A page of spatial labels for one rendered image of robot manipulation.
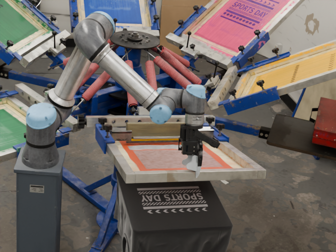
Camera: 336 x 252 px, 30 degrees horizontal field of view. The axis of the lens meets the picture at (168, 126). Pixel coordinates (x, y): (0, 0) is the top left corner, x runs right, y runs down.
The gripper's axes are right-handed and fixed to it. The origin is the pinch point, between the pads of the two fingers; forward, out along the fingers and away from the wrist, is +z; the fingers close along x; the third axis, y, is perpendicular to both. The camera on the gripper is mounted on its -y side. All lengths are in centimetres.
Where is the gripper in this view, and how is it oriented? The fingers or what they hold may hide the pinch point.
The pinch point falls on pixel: (196, 172)
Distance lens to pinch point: 252.1
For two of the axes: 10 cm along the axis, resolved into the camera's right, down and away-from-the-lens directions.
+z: -0.4, 9.8, 2.1
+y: -9.7, 0.1, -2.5
